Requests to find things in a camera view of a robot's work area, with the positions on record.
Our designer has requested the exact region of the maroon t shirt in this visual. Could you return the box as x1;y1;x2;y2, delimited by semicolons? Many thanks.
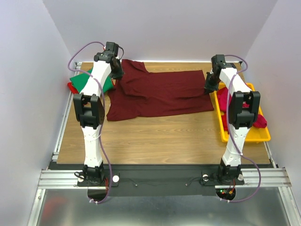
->
107;60;214;121

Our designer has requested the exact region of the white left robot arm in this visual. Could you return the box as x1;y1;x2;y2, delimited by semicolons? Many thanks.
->
73;42;124;186

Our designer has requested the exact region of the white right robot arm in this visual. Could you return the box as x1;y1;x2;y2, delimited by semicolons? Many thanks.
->
204;55;261;184

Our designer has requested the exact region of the magenta t shirt in tray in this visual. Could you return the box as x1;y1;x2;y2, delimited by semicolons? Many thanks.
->
217;87;268;129

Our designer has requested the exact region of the green folded t shirt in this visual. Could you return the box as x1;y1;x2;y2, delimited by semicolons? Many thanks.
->
70;73;112;82

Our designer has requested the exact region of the red t shirt in tray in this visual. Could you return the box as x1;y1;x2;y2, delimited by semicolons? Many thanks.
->
219;111;229;134

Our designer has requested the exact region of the red folded t shirt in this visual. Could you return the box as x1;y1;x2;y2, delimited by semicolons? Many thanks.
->
67;79;114;94

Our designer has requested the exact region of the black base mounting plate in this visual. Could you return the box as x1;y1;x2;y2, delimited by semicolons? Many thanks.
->
47;164;245;197

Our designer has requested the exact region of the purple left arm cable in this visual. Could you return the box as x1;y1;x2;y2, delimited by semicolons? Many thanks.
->
67;41;113;205

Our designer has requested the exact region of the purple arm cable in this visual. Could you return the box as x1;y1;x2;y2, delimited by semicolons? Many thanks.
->
220;55;261;203
67;41;113;205

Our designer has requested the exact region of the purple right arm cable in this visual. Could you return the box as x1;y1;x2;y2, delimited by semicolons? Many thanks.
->
220;55;261;203

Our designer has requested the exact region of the aluminium frame rail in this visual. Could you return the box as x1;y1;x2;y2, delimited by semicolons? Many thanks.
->
38;168;292;190

